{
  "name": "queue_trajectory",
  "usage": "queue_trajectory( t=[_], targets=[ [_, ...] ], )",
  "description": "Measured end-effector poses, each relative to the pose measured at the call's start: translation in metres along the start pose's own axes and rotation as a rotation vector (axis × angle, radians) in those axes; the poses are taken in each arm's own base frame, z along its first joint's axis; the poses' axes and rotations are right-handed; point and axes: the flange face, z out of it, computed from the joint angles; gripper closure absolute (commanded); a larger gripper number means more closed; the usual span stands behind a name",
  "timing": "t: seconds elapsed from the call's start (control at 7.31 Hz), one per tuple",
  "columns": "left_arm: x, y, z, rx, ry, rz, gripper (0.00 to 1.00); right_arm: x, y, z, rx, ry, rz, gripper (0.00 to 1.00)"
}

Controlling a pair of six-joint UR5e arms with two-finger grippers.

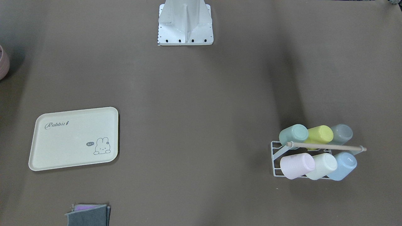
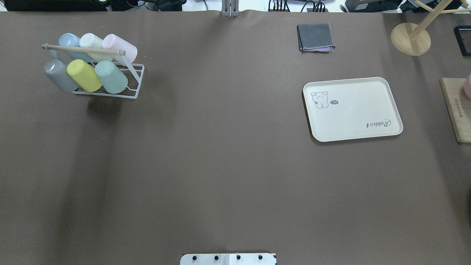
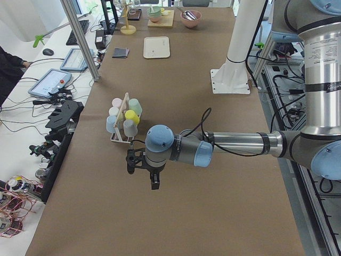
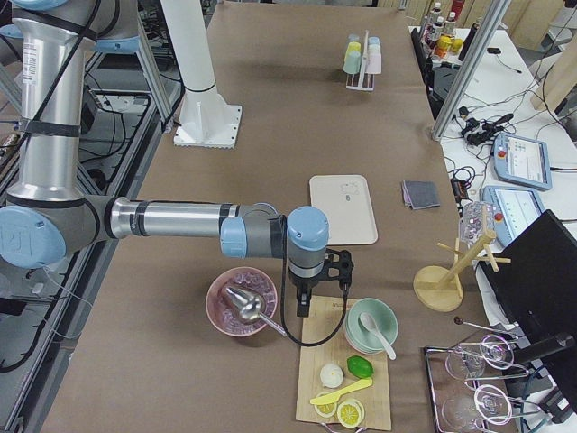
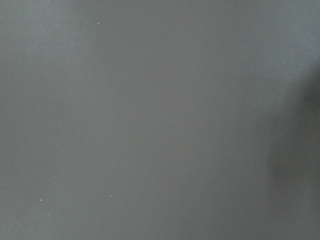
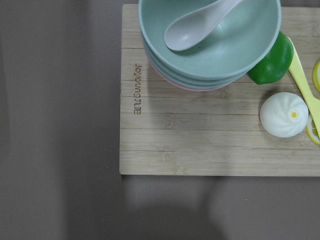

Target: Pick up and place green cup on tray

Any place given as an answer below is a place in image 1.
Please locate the mint green cup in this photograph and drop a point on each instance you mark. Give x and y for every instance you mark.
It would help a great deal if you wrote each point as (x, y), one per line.
(297, 133)

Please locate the cream rabbit tray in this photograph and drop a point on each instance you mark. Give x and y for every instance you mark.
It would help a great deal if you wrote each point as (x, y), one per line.
(75, 138)

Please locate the pink cup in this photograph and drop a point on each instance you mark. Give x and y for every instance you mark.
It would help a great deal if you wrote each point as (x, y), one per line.
(297, 165)

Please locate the yellow cup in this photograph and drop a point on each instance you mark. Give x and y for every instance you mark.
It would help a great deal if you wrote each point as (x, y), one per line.
(319, 135)

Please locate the cream white cup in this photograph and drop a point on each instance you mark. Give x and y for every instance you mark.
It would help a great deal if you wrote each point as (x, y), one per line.
(325, 163)

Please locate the grey cup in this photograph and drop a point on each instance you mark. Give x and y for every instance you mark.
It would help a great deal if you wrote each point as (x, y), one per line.
(342, 133)

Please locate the light blue cup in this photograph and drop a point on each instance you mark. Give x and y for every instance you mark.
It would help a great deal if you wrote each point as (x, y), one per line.
(346, 163)

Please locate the folded grey cloth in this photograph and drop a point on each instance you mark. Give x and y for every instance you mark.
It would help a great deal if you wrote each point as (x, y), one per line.
(89, 215)

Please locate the pink ice bowl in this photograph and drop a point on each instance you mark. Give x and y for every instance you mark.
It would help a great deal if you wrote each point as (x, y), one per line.
(4, 63)

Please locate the white wire cup rack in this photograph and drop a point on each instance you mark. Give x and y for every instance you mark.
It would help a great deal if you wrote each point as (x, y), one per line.
(279, 152)

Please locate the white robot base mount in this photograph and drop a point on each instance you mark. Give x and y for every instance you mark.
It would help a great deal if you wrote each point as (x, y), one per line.
(185, 23)

